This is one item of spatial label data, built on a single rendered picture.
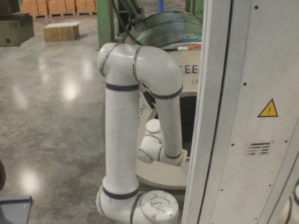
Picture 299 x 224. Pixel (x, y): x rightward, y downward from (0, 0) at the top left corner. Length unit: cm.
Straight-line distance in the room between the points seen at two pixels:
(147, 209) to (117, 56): 58
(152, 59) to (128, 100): 17
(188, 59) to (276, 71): 98
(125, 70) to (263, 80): 43
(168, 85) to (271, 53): 36
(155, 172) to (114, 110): 117
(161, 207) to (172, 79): 50
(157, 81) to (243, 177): 38
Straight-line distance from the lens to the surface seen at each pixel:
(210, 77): 54
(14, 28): 126
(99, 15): 619
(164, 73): 78
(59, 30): 757
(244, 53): 55
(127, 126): 89
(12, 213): 243
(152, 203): 104
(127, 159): 95
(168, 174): 200
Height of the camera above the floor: 174
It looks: 30 degrees down
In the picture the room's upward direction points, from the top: straight up
